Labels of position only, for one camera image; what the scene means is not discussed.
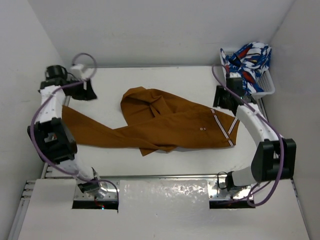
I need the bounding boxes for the brown trousers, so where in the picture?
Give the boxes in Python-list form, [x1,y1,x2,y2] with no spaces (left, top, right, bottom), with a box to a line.
[62,87,240,156]

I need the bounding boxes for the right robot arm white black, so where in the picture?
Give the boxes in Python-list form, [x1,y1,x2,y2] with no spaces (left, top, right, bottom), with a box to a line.
[213,76,297,191]

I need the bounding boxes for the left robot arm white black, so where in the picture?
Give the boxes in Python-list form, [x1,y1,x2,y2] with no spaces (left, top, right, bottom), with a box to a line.
[27,64,105,198]

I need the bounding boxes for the blue red white patterned garment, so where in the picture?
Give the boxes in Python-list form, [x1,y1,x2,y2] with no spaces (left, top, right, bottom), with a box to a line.
[223,41,273,97]

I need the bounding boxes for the white plastic basket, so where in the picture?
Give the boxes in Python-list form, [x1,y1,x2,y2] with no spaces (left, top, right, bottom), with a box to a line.
[219,46,276,100]

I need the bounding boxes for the white front cover panel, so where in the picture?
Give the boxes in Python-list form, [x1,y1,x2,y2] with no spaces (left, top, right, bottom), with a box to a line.
[19,179,309,240]

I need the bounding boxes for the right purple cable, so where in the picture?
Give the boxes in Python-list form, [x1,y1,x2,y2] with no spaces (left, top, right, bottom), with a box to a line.
[211,64,285,208]

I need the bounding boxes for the purple cable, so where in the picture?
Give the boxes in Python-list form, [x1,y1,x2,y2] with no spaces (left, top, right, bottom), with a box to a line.
[29,52,121,205]
[211,64,285,208]

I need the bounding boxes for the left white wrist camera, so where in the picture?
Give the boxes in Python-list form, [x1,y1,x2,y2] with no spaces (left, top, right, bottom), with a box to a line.
[69,64,88,80]

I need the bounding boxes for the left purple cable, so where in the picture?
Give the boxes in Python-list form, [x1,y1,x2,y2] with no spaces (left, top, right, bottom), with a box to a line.
[29,52,121,205]

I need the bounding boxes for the right silver arm base plate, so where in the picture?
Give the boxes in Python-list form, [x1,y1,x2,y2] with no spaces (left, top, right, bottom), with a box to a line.
[207,179,251,201]

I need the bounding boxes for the left silver arm base plate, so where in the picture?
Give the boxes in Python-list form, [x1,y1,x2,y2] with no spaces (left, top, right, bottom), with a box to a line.
[73,181,120,201]

